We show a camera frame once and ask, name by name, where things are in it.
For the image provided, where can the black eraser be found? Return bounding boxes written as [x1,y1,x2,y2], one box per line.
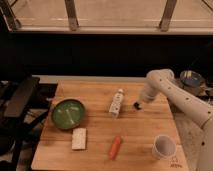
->
[133,102,142,110]

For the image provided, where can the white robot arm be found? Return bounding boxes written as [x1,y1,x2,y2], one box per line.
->
[137,69,213,171]

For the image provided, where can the white ceramic cup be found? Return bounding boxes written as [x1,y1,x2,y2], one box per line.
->
[152,135,177,160]

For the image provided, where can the white plastic bottle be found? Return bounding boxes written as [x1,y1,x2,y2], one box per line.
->
[109,89,124,117]

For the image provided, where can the green bowl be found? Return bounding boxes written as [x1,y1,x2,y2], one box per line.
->
[51,99,86,130]

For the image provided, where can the white sponge block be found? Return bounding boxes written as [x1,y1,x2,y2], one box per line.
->
[72,128,86,150]

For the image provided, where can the orange carrot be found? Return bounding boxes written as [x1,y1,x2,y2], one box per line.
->
[109,136,122,160]

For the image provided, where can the blue round dish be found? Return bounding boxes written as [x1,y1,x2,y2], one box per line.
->
[180,70,203,87]

